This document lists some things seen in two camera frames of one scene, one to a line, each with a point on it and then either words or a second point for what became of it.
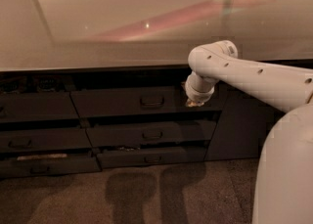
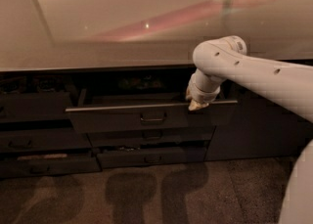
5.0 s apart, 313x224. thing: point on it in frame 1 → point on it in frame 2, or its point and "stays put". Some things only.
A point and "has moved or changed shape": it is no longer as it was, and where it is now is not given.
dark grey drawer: x=144 y=99 has moved or changed shape
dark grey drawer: x=14 y=141 stays put
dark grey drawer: x=37 y=106 stays put
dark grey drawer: x=124 y=158 stays put
